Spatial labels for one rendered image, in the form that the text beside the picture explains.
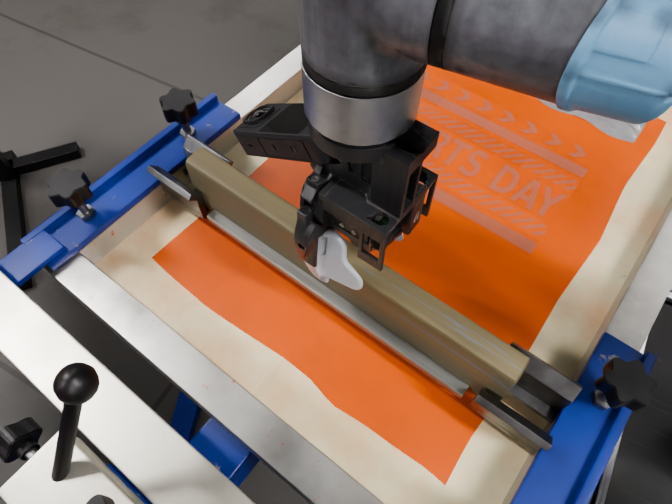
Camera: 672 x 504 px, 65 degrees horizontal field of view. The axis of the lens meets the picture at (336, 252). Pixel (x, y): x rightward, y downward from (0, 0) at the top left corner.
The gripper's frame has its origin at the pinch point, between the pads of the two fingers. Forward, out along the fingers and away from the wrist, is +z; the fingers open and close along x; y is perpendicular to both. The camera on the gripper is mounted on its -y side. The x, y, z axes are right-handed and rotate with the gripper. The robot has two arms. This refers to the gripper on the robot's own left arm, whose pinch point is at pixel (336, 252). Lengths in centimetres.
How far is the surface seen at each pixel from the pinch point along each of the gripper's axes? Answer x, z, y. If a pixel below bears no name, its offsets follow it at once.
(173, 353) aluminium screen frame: -16.7, 5.9, -7.8
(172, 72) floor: 79, 105, -150
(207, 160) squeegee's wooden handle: 0.1, -1.1, -17.9
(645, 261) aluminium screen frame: 23.2, 5.9, 25.9
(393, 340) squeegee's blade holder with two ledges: -2.1, 5.4, 9.0
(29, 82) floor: 38, 105, -192
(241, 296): -6.8, 9.4, -8.4
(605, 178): 35.6, 9.4, 17.6
